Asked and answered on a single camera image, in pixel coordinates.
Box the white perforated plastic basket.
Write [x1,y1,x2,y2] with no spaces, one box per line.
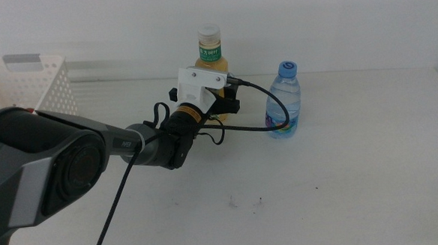
[0,50,79,120]

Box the small water bottle blue cap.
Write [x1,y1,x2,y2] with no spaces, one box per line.
[262,60,304,140]

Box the yellow juice bottle green label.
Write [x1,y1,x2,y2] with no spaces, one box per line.
[192,22,232,124]

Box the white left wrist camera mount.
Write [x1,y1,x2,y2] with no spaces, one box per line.
[174,64,231,115]

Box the thin black left gripper cable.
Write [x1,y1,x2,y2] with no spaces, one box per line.
[151,98,227,150]

